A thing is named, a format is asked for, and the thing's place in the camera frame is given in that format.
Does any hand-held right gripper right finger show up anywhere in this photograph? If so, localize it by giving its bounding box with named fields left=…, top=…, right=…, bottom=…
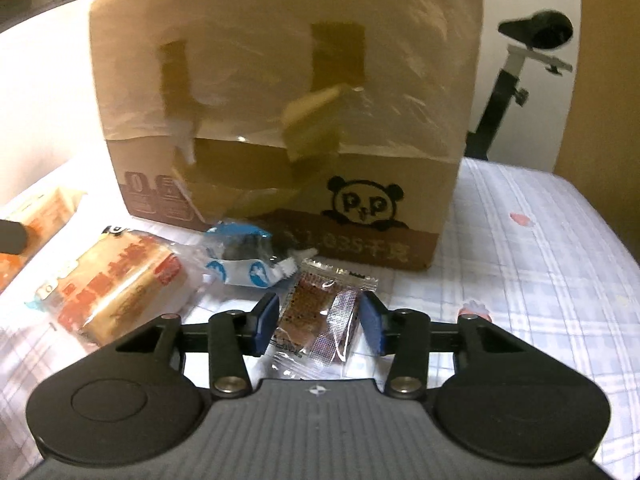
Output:
left=359, top=291, right=526, bottom=400

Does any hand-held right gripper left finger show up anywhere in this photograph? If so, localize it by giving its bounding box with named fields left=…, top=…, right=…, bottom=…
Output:
left=114, top=291, right=280, bottom=400

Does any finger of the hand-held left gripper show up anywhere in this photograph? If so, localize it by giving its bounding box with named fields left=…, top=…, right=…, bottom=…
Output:
left=0, top=219, right=30, bottom=257

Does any orange beige cake packet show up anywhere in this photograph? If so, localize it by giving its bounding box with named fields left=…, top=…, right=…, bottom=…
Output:
left=0, top=186, right=88, bottom=293
left=24, top=229, right=190, bottom=347

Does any small brown clear sachet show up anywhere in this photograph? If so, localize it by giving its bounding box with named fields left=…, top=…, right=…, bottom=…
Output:
left=269, top=257, right=379, bottom=378

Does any cardboard box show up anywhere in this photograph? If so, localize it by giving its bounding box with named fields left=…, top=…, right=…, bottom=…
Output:
left=89, top=0, right=483, bottom=272

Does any blue white snack packet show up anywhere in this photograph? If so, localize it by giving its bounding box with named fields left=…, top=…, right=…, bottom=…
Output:
left=202, top=219, right=318, bottom=289

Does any clear plastic liner bag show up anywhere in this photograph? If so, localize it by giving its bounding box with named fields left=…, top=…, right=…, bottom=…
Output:
left=89, top=0, right=483, bottom=171

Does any wooden door panel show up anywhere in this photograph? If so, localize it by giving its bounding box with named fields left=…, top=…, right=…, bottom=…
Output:
left=552, top=0, right=640, bottom=221

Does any black exercise bike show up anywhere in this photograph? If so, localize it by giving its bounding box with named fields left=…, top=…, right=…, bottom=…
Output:
left=465, top=9, right=575, bottom=163

